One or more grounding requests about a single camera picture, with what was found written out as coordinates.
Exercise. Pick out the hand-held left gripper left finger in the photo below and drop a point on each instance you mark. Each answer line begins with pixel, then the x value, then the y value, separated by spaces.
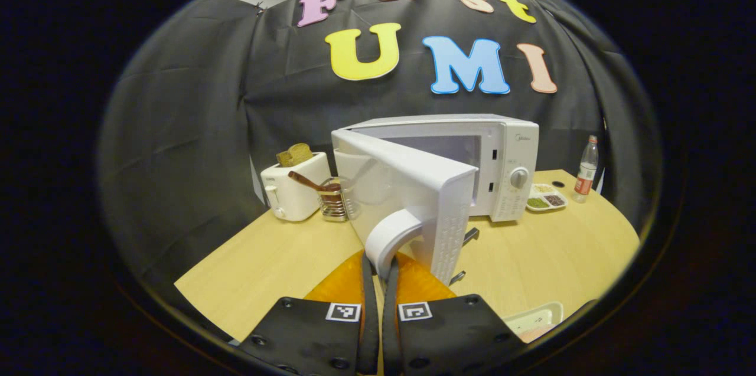
pixel 367 317

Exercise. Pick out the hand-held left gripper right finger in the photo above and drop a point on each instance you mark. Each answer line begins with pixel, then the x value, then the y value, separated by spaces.
pixel 390 317

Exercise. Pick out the white microwave oven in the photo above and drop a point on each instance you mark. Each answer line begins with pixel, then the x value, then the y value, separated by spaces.
pixel 413 181

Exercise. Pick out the white toaster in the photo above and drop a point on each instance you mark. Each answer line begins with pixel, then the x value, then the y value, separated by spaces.
pixel 295 196

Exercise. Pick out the pale speckled tray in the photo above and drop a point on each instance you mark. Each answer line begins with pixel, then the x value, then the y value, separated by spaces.
pixel 531 312

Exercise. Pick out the brown wooden spoon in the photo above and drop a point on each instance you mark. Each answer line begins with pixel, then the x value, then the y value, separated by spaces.
pixel 304 180

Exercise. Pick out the brown bread slice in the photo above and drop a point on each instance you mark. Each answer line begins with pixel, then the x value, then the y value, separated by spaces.
pixel 295 155

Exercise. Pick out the white divided dish with beans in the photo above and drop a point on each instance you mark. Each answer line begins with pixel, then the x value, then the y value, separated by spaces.
pixel 546 198

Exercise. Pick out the clear bottle with red label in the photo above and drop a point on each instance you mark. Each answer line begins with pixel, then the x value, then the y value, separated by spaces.
pixel 586 178

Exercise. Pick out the black backdrop cloth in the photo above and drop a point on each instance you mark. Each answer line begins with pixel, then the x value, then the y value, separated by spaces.
pixel 177 128

